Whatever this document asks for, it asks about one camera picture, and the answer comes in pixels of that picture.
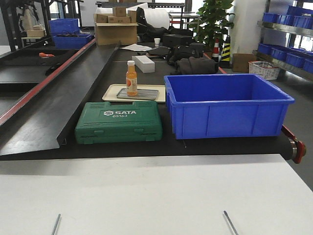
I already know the green black screwdriver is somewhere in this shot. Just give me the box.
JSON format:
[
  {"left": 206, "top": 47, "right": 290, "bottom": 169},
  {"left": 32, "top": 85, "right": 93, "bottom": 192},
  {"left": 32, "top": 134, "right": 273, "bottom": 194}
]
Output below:
[
  {"left": 223, "top": 211, "right": 239, "bottom": 235},
  {"left": 51, "top": 213, "right": 61, "bottom": 235}
]

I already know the small grey metal tray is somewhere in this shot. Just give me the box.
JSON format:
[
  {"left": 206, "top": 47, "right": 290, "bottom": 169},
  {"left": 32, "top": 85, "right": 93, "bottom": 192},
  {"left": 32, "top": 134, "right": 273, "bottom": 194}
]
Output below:
[{"left": 116, "top": 88, "right": 159, "bottom": 100}]

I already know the beige plastic tray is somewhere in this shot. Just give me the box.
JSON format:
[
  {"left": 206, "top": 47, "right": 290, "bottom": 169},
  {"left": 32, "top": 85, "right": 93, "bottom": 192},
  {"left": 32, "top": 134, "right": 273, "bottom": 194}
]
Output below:
[{"left": 102, "top": 84, "right": 166, "bottom": 103}]

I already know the orange juice bottle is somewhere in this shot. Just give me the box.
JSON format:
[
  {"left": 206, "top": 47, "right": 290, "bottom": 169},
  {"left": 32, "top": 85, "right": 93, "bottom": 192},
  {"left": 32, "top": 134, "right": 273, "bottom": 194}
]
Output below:
[{"left": 126, "top": 60, "right": 137, "bottom": 96}]

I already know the green SATA tool case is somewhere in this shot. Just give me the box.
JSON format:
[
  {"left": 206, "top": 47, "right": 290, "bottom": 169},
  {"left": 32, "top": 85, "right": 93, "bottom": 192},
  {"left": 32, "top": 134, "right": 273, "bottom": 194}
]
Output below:
[{"left": 75, "top": 101, "right": 162, "bottom": 144}]

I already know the white rectangular box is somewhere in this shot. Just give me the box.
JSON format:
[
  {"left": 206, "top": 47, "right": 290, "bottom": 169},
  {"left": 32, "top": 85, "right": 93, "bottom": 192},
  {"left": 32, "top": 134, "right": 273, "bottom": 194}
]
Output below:
[{"left": 132, "top": 55, "right": 155, "bottom": 73}]

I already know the large blue plastic bin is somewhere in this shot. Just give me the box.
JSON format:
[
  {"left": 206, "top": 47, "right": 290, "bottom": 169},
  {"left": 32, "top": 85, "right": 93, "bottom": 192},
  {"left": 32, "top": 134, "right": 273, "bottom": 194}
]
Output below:
[{"left": 164, "top": 73, "right": 294, "bottom": 139}]

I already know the dark grey folded cloth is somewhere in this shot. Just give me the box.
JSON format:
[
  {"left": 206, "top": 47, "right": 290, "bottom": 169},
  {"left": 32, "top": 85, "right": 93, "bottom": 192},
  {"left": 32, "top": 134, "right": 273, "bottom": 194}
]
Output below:
[{"left": 170, "top": 57, "right": 219, "bottom": 75}]

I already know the black bag on conveyor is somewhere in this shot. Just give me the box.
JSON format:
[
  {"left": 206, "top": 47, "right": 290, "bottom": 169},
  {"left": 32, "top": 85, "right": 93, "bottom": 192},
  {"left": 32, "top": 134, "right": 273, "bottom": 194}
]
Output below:
[{"left": 166, "top": 43, "right": 205, "bottom": 66}]

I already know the white paper cup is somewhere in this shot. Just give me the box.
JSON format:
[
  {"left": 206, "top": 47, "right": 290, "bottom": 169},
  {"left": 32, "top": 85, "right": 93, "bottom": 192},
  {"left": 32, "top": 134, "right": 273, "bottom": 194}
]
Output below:
[{"left": 154, "top": 38, "right": 160, "bottom": 47}]

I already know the orange white traffic cone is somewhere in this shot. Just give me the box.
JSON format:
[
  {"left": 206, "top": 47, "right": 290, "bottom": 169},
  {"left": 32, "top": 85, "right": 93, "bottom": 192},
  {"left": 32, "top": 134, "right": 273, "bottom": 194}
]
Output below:
[{"left": 212, "top": 38, "right": 219, "bottom": 63}]

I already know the black yellow striped bollard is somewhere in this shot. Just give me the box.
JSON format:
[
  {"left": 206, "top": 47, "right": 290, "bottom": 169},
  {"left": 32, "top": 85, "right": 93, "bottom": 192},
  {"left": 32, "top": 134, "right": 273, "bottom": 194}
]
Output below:
[{"left": 219, "top": 35, "right": 231, "bottom": 69}]

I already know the large open cardboard box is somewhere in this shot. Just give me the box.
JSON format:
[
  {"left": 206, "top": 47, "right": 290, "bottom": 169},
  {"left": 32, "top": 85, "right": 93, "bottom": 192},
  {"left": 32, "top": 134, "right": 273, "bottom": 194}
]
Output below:
[{"left": 94, "top": 23, "right": 137, "bottom": 46}]

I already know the green potted plant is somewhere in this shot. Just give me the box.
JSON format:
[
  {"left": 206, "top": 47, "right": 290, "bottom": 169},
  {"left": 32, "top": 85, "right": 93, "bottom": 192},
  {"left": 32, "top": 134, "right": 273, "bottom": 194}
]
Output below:
[{"left": 189, "top": 0, "right": 235, "bottom": 52}]

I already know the blue crate on left conveyor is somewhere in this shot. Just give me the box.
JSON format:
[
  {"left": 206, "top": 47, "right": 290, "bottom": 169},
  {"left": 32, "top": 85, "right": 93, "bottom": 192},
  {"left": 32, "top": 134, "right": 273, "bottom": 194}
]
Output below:
[{"left": 52, "top": 34, "right": 93, "bottom": 49}]

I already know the white woven basket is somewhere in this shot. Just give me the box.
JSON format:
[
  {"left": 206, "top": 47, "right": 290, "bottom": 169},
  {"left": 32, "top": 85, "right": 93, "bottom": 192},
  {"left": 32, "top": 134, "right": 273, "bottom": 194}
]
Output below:
[{"left": 248, "top": 61, "right": 280, "bottom": 80}]

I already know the metal shelf rack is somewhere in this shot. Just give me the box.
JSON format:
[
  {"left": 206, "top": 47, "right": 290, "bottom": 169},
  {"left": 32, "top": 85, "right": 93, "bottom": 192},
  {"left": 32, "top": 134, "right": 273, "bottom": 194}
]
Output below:
[{"left": 252, "top": 0, "right": 313, "bottom": 81}]

